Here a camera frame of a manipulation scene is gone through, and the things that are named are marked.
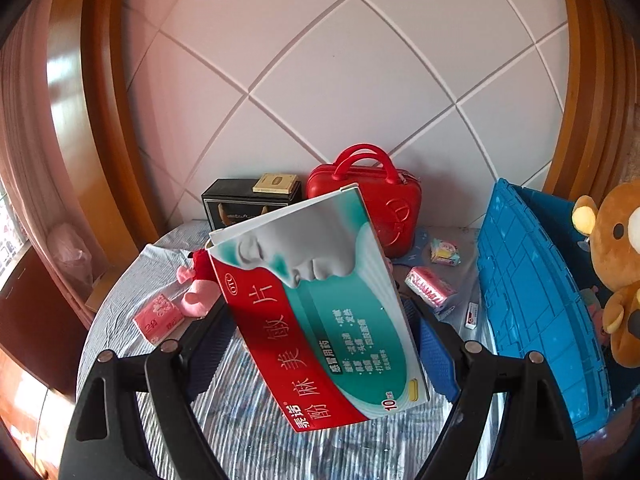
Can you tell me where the colourful small packet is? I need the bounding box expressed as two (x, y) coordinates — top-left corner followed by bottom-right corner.
(430, 239), (462, 266)

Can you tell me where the red and teal medicine box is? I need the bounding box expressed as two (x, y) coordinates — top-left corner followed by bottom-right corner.
(207, 185), (431, 433)

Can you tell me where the pink floral tissue packet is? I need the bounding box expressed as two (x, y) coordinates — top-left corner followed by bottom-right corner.
(133, 294), (185, 345)

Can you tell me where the small gold box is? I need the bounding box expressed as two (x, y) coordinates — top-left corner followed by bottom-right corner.
(252, 173), (300, 194)

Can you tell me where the pink plush toy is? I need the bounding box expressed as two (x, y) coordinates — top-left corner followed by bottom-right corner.
(175, 266), (223, 318)

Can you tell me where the cardboard box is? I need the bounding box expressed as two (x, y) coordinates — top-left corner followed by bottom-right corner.
(82, 265), (121, 313)

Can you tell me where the brown teddy bear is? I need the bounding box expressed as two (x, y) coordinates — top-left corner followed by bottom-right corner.
(572, 180), (640, 366)

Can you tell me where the pink plastic bag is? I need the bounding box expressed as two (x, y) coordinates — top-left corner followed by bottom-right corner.
(47, 222), (96, 291)

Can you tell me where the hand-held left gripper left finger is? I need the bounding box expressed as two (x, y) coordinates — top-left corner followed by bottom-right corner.
(59, 296), (241, 480)

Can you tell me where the white padded wooden headboard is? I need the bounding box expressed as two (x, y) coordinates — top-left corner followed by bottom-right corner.
(45, 0), (640, 321)

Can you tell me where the red handbag case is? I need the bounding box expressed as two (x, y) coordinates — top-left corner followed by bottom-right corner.
(306, 144), (423, 260)

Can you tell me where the pink curtain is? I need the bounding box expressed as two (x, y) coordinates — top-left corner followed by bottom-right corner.
(0, 20), (66, 301)

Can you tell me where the black box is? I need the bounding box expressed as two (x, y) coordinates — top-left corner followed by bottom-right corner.
(201, 178), (303, 236)

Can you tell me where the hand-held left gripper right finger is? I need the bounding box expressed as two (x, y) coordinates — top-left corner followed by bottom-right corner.
(400, 297), (583, 480)

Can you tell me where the blue plastic crate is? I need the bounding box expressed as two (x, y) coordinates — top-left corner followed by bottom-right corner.
(475, 178), (640, 441)

